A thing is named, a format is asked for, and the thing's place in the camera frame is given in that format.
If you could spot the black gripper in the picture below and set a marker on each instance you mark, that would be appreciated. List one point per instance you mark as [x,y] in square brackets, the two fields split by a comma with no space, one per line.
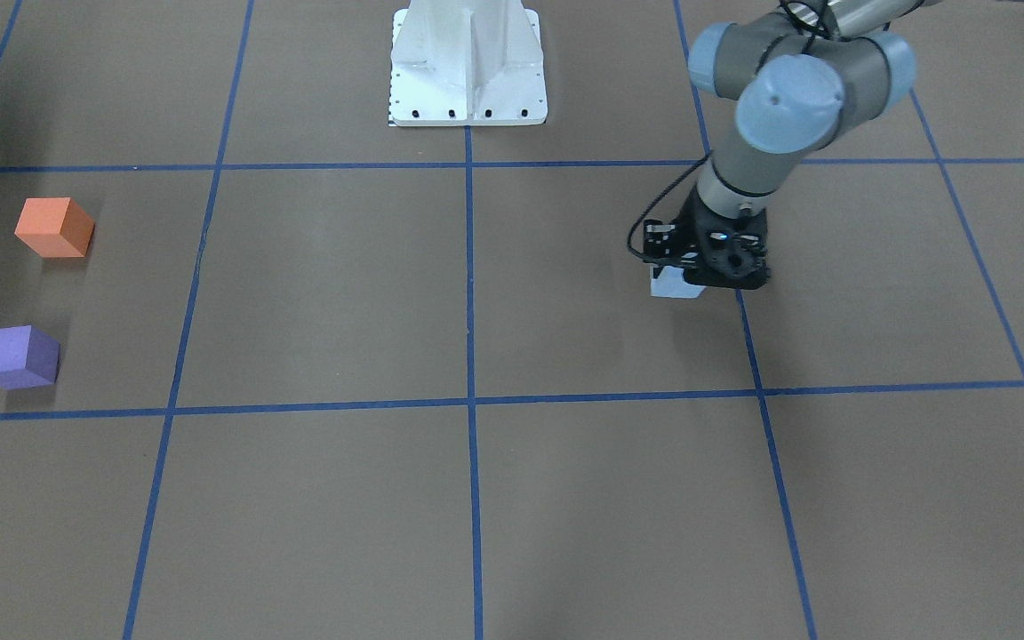
[688,233]

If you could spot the light blue foam block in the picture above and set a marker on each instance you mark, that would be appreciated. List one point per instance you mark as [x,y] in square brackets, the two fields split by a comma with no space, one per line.
[669,283]

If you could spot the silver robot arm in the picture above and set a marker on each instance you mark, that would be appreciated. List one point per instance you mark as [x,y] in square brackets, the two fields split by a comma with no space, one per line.
[801,76]

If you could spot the orange foam block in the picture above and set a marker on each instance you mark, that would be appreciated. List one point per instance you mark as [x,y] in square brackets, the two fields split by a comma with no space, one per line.
[55,227]

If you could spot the purple foam block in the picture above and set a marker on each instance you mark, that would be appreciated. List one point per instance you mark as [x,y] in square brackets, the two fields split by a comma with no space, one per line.
[29,358]

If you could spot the brown paper table cover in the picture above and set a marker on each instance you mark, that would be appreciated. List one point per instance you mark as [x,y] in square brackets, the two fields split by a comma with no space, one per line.
[323,378]

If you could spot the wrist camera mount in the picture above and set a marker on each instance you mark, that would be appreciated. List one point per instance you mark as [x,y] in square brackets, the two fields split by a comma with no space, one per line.
[660,243]

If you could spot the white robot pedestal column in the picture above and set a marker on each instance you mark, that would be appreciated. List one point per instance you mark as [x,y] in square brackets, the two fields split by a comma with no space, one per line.
[467,63]

